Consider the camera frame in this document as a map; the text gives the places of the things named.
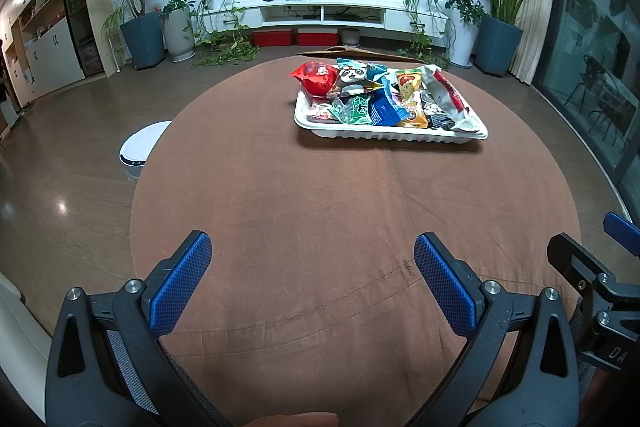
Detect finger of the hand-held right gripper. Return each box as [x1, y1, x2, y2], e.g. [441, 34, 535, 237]
[546, 232, 623, 305]
[603, 211, 640, 259]

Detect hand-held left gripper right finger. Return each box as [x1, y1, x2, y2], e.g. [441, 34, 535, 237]
[414, 231, 581, 427]

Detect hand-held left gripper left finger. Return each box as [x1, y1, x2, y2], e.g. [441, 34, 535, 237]
[45, 229, 213, 427]

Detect white foam tray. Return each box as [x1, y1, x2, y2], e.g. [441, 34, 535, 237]
[294, 62, 488, 142]

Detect black snack packet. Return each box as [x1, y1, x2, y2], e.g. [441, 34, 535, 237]
[422, 99, 456, 130]

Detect blue snack packet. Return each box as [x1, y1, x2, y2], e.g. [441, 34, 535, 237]
[370, 87, 408, 128]

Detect white and red snack packet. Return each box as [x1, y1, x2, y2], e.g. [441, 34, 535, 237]
[422, 64, 483, 132]

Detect green snack packet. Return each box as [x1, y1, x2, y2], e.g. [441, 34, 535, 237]
[330, 94, 376, 126]

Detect gold snack packet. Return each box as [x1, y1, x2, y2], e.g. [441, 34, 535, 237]
[395, 69, 431, 128]

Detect panda print snack packet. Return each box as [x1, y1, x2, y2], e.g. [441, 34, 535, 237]
[326, 58, 388, 100]

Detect person's left hand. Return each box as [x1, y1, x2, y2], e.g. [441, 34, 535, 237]
[240, 411, 341, 427]

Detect person's grey trousers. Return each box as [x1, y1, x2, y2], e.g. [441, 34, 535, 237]
[102, 297, 603, 415]

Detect white round appliance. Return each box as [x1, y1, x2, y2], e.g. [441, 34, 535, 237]
[119, 121, 173, 182]

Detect black outdoor chair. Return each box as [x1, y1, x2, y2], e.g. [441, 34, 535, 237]
[567, 54, 617, 128]

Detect cream chair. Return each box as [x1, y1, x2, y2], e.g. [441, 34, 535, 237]
[0, 272, 57, 413]

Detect glass sliding door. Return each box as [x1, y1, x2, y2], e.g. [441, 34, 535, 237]
[532, 0, 640, 202]

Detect trailing vine plant on stand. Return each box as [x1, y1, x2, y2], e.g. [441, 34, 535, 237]
[192, 0, 262, 68]

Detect plant in white ribbed pot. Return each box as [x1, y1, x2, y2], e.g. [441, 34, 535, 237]
[160, 0, 197, 62]

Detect red storage box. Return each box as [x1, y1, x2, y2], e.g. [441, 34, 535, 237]
[251, 29, 293, 48]
[295, 29, 338, 46]

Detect white floating television cabinet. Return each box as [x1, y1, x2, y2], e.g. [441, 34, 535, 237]
[197, 0, 451, 38]

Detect white and wood wall cabinet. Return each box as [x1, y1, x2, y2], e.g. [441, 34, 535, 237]
[0, 0, 86, 108]

